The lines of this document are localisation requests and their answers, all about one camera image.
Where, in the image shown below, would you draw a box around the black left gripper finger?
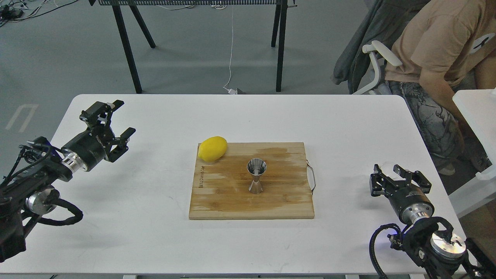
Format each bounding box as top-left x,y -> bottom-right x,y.
105,127 -> 136,162
79,100 -> 124,138

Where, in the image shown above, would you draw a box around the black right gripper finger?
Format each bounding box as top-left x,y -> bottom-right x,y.
393,164 -> 432,194
370,164 -> 399,197

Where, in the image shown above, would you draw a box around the steel double jigger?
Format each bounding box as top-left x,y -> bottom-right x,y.
247,158 -> 267,194

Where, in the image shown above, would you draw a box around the black metal table frame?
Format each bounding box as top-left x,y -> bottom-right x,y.
89,0 -> 297,94

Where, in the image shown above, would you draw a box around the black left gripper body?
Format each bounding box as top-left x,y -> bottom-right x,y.
62,131 -> 115,172

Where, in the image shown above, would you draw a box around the yellow lemon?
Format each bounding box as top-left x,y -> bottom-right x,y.
197,136 -> 228,162

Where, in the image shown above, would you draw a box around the wooden cutting board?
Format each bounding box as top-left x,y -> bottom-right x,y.
188,142 -> 315,220

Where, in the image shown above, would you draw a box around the white power cable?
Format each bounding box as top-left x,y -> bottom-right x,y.
222,6 -> 239,95

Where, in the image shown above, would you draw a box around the grey jacket on chair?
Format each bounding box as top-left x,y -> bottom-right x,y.
331,0 -> 428,94

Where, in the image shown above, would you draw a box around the white office chair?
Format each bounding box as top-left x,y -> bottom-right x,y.
353,40 -> 403,95

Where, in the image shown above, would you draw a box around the clear glass cup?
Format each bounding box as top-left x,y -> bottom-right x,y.
379,161 -> 404,181

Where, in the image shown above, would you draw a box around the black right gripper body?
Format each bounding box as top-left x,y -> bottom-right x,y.
387,184 -> 434,226

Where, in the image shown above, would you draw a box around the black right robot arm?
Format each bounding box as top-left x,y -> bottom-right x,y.
369,164 -> 495,279

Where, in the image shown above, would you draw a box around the person in tan shirt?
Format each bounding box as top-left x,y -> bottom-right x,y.
386,0 -> 496,176

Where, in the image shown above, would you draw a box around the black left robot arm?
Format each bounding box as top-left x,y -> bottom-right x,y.
0,100 -> 135,262

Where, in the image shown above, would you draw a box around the black floor cables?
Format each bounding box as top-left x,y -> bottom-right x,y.
0,0 -> 80,28

